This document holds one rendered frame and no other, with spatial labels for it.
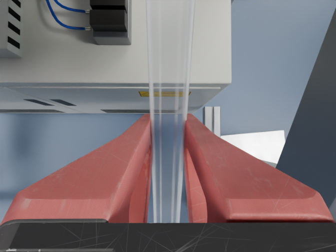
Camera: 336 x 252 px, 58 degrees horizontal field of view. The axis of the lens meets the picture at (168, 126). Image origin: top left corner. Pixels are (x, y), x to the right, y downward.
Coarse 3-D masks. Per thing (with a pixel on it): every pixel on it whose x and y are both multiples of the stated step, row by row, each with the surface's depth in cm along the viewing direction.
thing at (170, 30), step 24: (168, 0) 8; (192, 0) 8; (168, 24) 9; (192, 24) 9; (168, 48) 9; (168, 72) 10; (168, 96) 11; (168, 120) 11; (168, 144) 12; (168, 168) 13; (168, 192) 14; (168, 216) 16
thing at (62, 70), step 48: (144, 0) 45; (48, 48) 45; (96, 48) 45; (144, 48) 45; (192, 48) 45; (0, 96) 58; (48, 96) 58; (96, 96) 58; (144, 96) 57; (192, 96) 57
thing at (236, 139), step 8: (224, 136) 106; (232, 136) 106; (240, 136) 106; (248, 136) 106; (256, 136) 106; (264, 136) 106; (272, 136) 106; (280, 136) 106; (240, 144) 106; (248, 144) 106; (256, 144) 106; (264, 144) 106; (272, 144) 106; (280, 144) 106; (248, 152) 106; (256, 152) 106; (264, 152) 106; (272, 152) 106; (280, 152) 106; (264, 160) 100; (272, 160) 106
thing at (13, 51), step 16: (0, 0) 41; (16, 0) 43; (48, 0) 43; (96, 0) 39; (112, 0) 39; (128, 0) 42; (0, 16) 40; (16, 16) 43; (96, 16) 39; (112, 16) 39; (128, 16) 42; (0, 32) 40; (16, 32) 43; (96, 32) 42; (112, 32) 42; (128, 32) 42; (0, 48) 40; (16, 48) 43; (208, 112) 75; (208, 128) 75
